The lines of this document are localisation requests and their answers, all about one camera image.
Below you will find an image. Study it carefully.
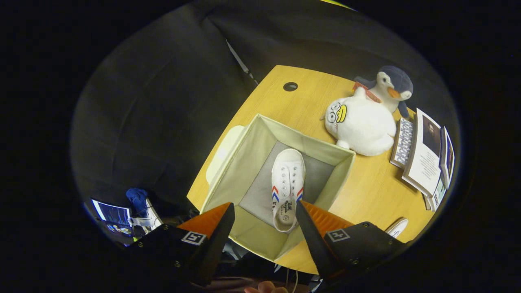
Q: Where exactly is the white canvas shoe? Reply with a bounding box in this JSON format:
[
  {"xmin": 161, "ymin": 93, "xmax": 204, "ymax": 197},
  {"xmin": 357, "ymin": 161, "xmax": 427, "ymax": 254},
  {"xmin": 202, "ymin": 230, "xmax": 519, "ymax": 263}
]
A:
[
  {"xmin": 385, "ymin": 218, "xmax": 409, "ymax": 238},
  {"xmin": 271, "ymin": 148, "xmax": 306, "ymax": 234}
]

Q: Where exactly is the blue lit screen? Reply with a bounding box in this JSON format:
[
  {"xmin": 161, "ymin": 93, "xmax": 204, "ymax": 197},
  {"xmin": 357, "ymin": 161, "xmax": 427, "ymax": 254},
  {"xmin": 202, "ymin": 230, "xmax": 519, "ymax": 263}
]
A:
[{"xmin": 92, "ymin": 199, "xmax": 131, "ymax": 226}]

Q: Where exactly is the pale printed cover book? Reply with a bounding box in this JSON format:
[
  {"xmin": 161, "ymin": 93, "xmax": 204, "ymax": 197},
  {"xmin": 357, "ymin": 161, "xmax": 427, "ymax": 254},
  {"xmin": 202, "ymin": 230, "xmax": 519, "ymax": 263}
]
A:
[{"xmin": 423, "ymin": 173, "xmax": 447, "ymax": 212}]

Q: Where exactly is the thick white cover book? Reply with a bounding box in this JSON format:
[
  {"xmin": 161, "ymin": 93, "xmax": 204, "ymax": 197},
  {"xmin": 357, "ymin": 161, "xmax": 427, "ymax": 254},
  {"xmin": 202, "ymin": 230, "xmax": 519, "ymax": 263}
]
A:
[{"xmin": 401, "ymin": 107, "xmax": 444, "ymax": 198}]

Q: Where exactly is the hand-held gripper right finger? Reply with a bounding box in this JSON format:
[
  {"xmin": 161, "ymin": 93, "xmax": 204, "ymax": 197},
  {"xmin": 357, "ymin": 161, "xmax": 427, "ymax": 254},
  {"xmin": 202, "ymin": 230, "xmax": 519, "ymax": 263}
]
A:
[{"xmin": 295, "ymin": 199, "xmax": 407, "ymax": 281}]

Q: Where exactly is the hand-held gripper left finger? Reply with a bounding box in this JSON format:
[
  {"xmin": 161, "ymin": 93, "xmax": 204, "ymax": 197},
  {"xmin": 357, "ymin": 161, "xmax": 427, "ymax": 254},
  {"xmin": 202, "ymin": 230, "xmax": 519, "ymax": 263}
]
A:
[{"xmin": 130, "ymin": 202, "xmax": 236, "ymax": 287}]

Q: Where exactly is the spiral bound notebook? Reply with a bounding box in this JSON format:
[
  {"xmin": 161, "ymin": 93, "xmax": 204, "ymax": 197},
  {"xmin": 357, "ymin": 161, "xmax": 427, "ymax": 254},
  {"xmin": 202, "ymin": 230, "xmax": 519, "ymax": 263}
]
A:
[{"xmin": 390, "ymin": 117, "xmax": 415, "ymax": 169}]

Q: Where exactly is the navy white penguin plush toy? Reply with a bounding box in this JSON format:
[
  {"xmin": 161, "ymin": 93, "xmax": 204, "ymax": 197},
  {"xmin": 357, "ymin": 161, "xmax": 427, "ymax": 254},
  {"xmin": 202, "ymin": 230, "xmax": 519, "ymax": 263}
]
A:
[{"xmin": 352, "ymin": 65, "xmax": 414, "ymax": 119}]

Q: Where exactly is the blue cloth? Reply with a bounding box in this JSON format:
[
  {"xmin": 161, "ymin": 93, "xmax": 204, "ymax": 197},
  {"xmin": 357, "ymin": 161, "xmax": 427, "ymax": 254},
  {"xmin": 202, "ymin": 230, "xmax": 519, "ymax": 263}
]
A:
[{"xmin": 125, "ymin": 187, "xmax": 149, "ymax": 212}]

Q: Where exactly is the white desk device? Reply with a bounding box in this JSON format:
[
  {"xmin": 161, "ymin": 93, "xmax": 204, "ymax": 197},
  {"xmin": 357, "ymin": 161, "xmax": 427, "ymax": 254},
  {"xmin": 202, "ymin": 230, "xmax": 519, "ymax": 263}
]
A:
[{"xmin": 130, "ymin": 199, "xmax": 163, "ymax": 229}]

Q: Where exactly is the beige fabric storage box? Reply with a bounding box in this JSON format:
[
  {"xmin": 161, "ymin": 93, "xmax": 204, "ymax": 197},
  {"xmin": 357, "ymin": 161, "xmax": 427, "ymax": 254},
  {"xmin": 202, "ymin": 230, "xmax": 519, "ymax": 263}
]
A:
[{"xmin": 199, "ymin": 113, "xmax": 357, "ymax": 263}]

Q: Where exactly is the white duck plush toy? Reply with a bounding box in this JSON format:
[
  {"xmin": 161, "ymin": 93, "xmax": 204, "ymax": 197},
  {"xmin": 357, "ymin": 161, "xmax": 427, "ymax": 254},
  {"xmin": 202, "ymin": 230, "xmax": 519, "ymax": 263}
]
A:
[{"xmin": 324, "ymin": 87, "xmax": 397, "ymax": 157}]

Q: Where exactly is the blue cover book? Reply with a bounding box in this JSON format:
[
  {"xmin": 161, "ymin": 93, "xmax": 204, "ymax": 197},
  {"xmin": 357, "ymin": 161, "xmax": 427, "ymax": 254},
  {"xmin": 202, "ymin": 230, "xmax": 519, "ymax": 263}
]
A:
[{"xmin": 439, "ymin": 125, "xmax": 456, "ymax": 190}]

